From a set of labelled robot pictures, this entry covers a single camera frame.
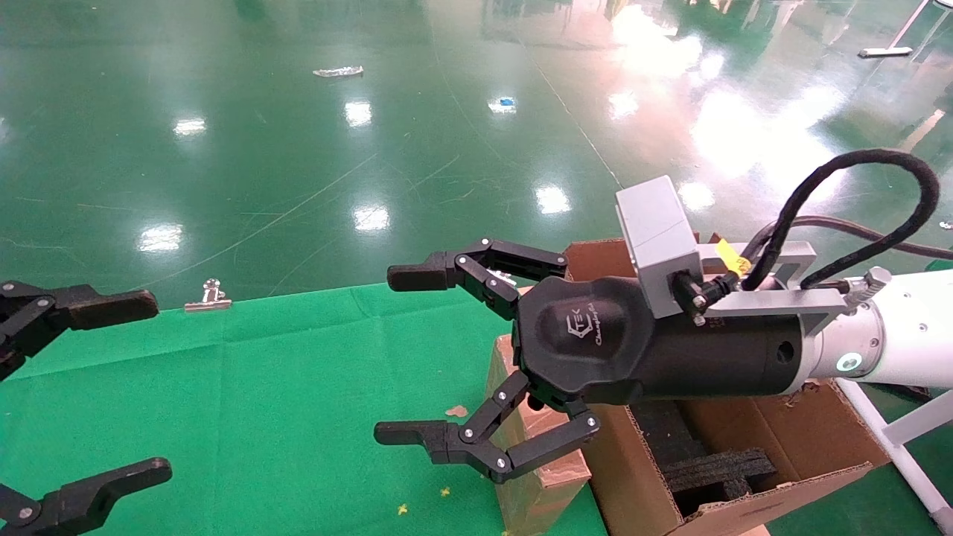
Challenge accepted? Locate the large open brown carton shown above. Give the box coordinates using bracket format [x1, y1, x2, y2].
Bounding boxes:
[564, 237, 891, 536]

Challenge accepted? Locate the small taped cardboard box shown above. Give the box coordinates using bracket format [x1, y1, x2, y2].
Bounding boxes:
[485, 287, 593, 536]

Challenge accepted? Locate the green table cloth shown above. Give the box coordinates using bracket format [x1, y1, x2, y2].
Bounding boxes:
[0, 281, 611, 536]

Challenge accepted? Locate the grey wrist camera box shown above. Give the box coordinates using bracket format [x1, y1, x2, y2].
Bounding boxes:
[615, 176, 704, 321]

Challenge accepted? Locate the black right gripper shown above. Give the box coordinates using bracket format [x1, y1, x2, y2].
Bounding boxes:
[374, 238, 806, 485]

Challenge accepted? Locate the black plastic part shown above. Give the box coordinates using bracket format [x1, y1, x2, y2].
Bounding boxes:
[631, 401, 779, 518]

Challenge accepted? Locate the white metal stand frame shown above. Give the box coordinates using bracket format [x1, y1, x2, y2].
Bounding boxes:
[838, 376, 953, 526]

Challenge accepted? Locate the white stand base bar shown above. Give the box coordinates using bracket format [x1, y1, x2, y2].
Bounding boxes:
[858, 0, 933, 59]

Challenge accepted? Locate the thick black braided cable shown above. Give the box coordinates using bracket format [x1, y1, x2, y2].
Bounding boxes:
[737, 149, 940, 293]

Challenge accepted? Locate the thin dark cable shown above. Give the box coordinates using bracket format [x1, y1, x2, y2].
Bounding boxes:
[745, 214, 953, 261]

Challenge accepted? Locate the yellow cable tag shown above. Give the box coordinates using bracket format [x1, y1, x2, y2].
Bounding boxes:
[716, 240, 753, 276]

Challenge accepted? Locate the silver cable connector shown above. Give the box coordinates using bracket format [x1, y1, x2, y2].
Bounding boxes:
[845, 267, 893, 306]

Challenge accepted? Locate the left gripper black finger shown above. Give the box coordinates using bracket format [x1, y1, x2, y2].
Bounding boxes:
[0, 281, 159, 380]
[0, 457, 173, 536]

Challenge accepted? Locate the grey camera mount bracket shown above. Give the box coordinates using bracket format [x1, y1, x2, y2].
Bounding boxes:
[696, 240, 868, 328]

